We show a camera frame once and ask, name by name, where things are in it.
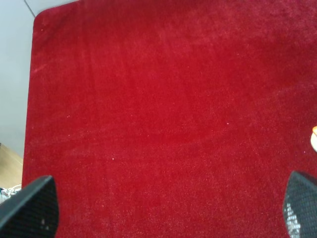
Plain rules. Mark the red velvet table cloth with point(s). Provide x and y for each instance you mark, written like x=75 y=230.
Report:
x=172 y=118

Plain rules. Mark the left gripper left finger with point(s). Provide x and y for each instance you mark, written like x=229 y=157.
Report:
x=33 y=212

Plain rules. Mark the white mushroom toy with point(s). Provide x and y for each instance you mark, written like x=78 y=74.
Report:
x=314 y=138

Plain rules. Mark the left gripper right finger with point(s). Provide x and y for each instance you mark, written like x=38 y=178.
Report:
x=300 y=206

